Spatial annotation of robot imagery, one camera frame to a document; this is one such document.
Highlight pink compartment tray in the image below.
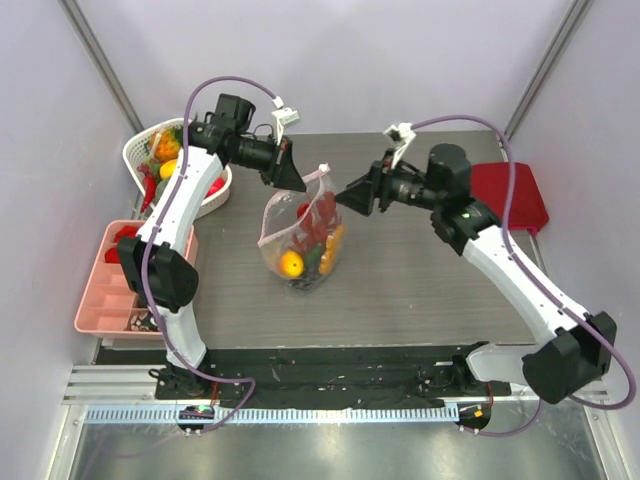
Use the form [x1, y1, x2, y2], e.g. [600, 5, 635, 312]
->
[73, 218, 200, 341]

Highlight red folded cloth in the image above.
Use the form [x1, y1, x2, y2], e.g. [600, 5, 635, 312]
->
[471, 162, 549, 236]

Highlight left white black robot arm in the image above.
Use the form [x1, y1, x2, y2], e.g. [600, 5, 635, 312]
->
[117, 94, 306, 399]

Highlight green toy pumpkin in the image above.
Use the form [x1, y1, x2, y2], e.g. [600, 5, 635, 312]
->
[153, 179, 169, 204]

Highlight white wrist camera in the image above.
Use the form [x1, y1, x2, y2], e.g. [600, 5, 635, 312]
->
[383, 122, 416, 170]
[271, 96, 300, 145]

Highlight red toy apple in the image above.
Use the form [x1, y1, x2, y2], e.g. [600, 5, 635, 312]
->
[207, 176, 226, 197]

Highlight red toy chili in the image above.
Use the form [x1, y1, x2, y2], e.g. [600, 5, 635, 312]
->
[140, 176, 157, 213]

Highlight red felt pieces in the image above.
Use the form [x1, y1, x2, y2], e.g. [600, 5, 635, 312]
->
[104, 224, 140, 264]

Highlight orange toy pineapple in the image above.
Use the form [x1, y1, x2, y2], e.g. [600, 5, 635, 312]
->
[148, 127, 183, 163]

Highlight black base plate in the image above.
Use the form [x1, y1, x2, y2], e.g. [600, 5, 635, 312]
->
[94, 344, 573, 412]

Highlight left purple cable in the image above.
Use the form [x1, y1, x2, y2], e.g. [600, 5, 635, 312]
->
[139, 75, 258, 434]

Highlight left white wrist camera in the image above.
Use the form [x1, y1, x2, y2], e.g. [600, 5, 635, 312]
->
[271, 96, 300, 145]

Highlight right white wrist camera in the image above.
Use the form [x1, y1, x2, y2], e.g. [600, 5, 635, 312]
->
[383, 122, 416, 170]

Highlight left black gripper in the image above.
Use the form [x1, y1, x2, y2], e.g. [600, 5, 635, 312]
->
[229, 133, 307, 193]

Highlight yellow toy orange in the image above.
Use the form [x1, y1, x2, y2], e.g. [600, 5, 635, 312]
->
[159, 159, 177, 180]

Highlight clear zip top bag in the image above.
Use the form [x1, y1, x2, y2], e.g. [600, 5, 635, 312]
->
[257, 164, 346, 291]

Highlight black toy grapes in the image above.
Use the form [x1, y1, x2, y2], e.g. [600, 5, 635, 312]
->
[287, 273, 324, 292]

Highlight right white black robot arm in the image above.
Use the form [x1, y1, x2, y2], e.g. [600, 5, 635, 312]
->
[336, 144, 617, 404]

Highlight yellow orange toy pepper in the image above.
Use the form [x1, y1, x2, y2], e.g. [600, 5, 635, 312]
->
[279, 250, 305, 279]

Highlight green toy chili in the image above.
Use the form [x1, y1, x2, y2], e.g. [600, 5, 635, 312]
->
[304, 243, 325, 270]

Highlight red plastic lobster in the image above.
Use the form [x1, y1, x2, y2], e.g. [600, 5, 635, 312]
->
[292, 191, 342, 255]

